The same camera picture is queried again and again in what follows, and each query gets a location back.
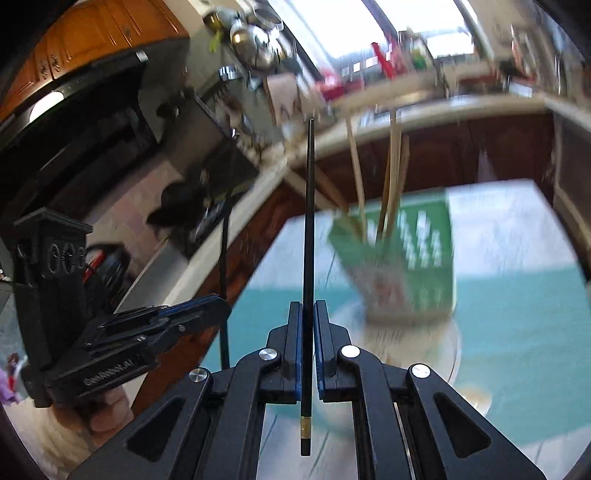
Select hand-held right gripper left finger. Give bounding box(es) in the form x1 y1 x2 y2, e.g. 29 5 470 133
69 301 305 480

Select small steel pan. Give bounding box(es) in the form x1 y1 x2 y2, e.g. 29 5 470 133
203 11 232 32

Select white cutting board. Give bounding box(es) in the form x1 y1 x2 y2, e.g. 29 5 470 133
265 74 303 126

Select black range hood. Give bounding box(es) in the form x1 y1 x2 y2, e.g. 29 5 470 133
0 50 160 204

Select green and white utensil holder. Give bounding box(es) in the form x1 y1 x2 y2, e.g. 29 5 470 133
328 187 458 326

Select black gas stove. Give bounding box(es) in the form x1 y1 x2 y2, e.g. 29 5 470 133
182 138 260 259

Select wooden wall cabinet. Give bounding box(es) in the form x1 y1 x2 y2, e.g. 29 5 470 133
0 0 191 121

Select black chopstick with gold band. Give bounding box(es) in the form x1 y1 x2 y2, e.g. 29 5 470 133
220 191 233 370
300 119 317 457

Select person's left hand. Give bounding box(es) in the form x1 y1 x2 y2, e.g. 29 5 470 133
84 384 138 442

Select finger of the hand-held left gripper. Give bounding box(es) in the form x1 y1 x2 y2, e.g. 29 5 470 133
157 294 232 335

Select green dish soap bottle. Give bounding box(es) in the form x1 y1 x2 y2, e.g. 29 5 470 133
410 37 432 71

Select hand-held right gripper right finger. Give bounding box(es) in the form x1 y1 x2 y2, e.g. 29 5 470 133
314 300 546 480

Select large steel wok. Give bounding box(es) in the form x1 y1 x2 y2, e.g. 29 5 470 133
229 23 289 70

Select kitchen counter with wooden cabinets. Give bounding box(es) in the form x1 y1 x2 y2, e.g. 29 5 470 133
115 88 591 416

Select purple object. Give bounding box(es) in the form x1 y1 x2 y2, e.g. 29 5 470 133
0 353 25 407

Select black wok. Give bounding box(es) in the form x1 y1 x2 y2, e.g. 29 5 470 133
147 181 208 227

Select red bottle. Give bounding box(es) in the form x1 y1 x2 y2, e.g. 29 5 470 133
373 41 402 80

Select kitchen window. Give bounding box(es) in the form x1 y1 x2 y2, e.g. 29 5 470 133
265 0 490 70

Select steel saucepan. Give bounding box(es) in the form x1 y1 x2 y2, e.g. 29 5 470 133
247 7 283 29

